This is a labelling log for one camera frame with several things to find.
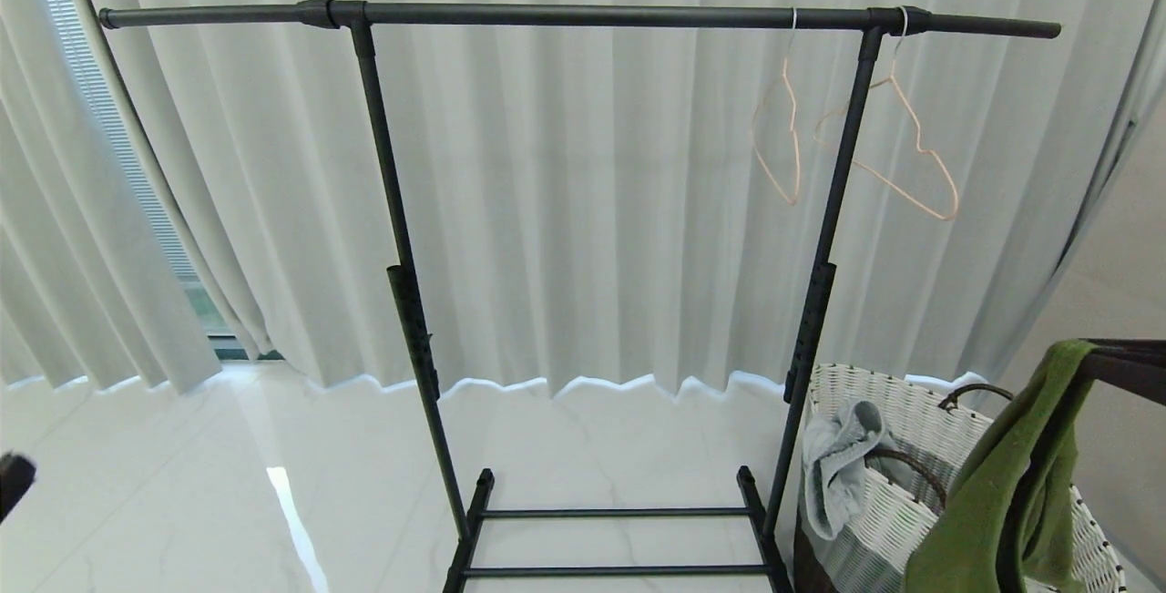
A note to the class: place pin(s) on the pink clothes hanger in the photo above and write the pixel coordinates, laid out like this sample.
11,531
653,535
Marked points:
905,115
797,165

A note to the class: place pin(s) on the green short-sleeved shirt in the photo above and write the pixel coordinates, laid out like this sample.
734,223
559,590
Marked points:
966,520

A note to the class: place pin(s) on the black clothes rack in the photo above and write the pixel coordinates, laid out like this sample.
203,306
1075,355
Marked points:
583,15

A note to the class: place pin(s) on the white laundry basket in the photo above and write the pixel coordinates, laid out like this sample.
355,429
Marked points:
920,420

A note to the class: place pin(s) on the white curtain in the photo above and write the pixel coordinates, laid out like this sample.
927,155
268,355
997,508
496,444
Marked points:
55,256
592,210

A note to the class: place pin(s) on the pale grey garment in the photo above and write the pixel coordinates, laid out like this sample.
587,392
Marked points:
843,475

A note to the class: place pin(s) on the window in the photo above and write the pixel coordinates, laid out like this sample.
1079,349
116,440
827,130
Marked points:
91,83

